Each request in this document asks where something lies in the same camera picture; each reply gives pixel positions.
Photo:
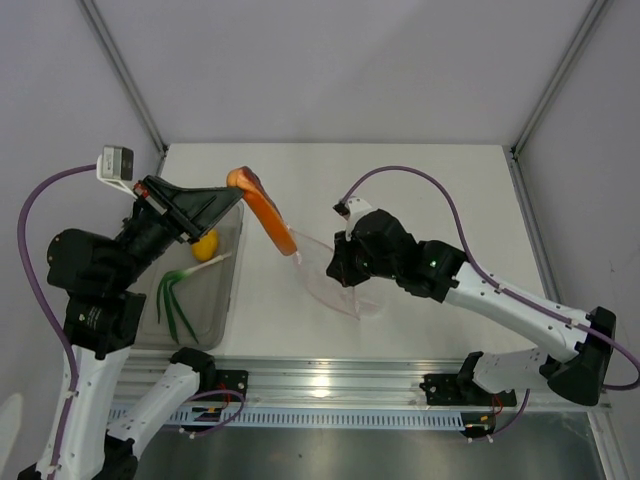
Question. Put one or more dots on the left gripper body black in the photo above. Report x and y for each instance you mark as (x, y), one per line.
(152, 231)

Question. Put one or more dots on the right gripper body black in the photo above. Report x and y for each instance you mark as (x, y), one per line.
(356, 264)

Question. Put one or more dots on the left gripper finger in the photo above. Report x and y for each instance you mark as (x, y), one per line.
(198, 206)
(198, 229)

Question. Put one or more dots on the orange papaya slice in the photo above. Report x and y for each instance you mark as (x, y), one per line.
(264, 208)

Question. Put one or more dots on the clear zip top bag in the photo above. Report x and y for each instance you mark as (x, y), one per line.
(310, 262)

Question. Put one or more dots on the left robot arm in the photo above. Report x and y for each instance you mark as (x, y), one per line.
(100, 326)

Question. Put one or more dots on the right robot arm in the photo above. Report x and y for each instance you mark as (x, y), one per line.
(572, 347)

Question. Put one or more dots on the yellow lemon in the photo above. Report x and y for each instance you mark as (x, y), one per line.
(205, 249)

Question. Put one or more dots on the green onion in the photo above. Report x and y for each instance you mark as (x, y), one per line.
(167, 303)

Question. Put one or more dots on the clear plastic bin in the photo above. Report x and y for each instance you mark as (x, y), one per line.
(204, 297)

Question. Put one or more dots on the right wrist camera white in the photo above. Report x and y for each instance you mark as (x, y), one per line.
(356, 208)

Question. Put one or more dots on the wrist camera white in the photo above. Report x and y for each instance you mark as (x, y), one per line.
(356, 208)
(115, 168)

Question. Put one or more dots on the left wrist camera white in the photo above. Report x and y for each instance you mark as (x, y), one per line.
(115, 168)

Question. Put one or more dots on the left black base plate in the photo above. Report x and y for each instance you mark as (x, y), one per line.
(230, 384)

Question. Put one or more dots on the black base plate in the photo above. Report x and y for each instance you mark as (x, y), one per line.
(443, 389)
(230, 384)

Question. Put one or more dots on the aluminium mounting rail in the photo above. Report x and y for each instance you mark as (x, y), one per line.
(328, 383)

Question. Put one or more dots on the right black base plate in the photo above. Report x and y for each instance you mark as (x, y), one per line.
(443, 389)

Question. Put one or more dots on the white slotted cable duct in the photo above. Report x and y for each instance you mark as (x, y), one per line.
(413, 419)

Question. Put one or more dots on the left aluminium frame post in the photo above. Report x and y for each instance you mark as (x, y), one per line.
(112, 53)

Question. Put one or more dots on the aluminium frame post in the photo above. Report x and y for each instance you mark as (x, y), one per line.
(112, 53)
(580, 39)

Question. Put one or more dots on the right aluminium frame post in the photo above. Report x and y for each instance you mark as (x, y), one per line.
(580, 39)

